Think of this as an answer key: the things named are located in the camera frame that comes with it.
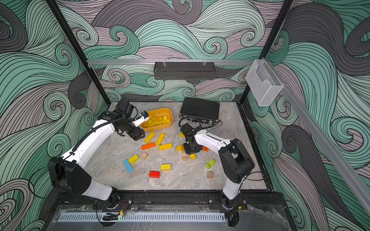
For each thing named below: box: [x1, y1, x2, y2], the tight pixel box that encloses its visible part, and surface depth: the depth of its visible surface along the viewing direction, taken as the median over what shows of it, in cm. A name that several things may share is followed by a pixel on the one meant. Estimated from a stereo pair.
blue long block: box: [123, 158, 134, 174], surface depth 87 cm
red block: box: [149, 170, 161, 179], surface depth 83 cm
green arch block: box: [205, 158, 216, 169], surface depth 87 cm
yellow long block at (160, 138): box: [156, 132, 166, 146], surface depth 100 cm
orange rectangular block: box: [141, 141, 156, 151], surface depth 97 cm
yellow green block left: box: [128, 154, 140, 166], surface depth 89 cm
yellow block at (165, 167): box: [160, 163, 172, 171], surface depth 85 cm
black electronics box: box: [179, 97, 221, 125], surface depth 115 cm
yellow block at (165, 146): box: [158, 142, 173, 151], surface depth 97 cm
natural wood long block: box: [182, 150, 188, 162], surface depth 91 cm
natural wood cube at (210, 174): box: [207, 170, 214, 180], surface depth 84 cm
